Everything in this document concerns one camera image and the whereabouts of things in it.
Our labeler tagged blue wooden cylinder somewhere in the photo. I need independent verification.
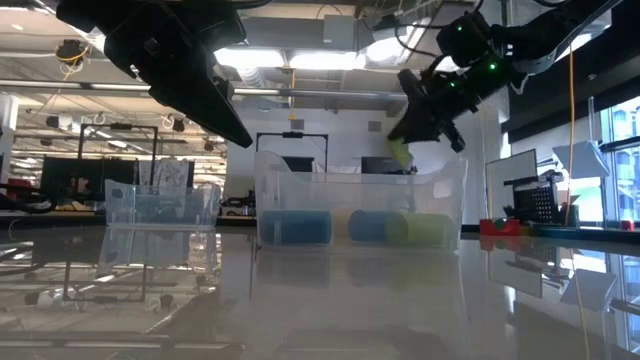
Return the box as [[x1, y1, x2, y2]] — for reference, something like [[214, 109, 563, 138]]
[[259, 209, 334, 246], [348, 209, 396, 244]]

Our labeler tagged grey ceiling box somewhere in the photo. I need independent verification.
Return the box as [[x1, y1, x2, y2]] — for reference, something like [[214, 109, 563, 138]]
[[322, 13, 357, 50]]

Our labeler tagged red wooden block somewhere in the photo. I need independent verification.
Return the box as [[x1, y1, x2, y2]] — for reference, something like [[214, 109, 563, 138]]
[[479, 218, 521, 237]]

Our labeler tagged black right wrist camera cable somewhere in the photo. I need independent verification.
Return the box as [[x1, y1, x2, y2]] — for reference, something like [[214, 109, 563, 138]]
[[357, 0, 484, 61]]

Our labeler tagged whiteboard with sketches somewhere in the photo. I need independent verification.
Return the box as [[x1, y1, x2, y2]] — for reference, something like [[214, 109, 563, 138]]
[[137, 158, 192, 197]]

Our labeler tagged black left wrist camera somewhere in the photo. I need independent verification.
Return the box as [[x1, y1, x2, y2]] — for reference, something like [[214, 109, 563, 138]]
[[192, 0, 248, 51]]

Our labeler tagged glass window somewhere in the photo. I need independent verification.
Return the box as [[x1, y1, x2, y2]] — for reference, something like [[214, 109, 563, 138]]
[[599, 97, 640, 226]]

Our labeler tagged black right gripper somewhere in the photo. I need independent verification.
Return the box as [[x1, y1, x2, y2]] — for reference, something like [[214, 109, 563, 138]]
[[387, 54, 511, 154]]

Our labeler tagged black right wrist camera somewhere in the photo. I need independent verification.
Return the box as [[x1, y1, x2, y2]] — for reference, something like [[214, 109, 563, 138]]
[[436, 12, 494, 69]]

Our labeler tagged clear plastic bin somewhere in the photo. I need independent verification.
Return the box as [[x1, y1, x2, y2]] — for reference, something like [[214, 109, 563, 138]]
[[253, 151, 469, 253], [103, 178, 222, 229]]

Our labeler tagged lime green wooden cylinder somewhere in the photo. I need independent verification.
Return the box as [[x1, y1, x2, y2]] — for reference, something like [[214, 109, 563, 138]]
[[385, 212, 456, 247]]

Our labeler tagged light green wooden block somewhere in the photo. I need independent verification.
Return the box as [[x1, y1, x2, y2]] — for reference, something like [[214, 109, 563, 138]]
[[387, 138, 415, 169]]

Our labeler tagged rectangular ceiling light panel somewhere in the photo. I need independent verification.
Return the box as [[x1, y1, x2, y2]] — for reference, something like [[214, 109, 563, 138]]
[[288, 49, 361, 71], [214, 45, 286, 70]]

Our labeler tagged yellow wooden cylinder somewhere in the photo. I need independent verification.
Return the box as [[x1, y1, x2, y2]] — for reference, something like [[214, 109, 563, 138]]
[[330, 208, 354, 239]]

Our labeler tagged black perforated box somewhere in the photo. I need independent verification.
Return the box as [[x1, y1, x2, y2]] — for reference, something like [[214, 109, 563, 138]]
[[512, 182, 561, 225]]

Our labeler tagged yellow cable reel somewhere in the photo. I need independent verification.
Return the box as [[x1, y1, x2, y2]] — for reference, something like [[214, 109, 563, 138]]
[[53, 38, 92, 69]]

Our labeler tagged white paper shade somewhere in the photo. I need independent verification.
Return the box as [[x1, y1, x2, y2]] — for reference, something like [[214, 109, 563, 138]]
[[552, 140, 612, 180]]

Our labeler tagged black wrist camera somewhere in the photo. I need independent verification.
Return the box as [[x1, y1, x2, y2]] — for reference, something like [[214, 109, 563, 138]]
[[192, 0, 248, 51], [436, 12, 494, 69]]

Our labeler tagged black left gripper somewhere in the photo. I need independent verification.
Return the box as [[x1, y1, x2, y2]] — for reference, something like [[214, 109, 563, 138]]
[[57, 0, 254, 149]]

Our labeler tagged white screen panel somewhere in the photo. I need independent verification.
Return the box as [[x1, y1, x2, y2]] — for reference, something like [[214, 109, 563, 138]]
[[485, 148, 539, 221]]

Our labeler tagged silver ceiling pipe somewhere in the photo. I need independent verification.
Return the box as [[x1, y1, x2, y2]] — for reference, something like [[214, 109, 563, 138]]
[[0, 79, 401, 101]]

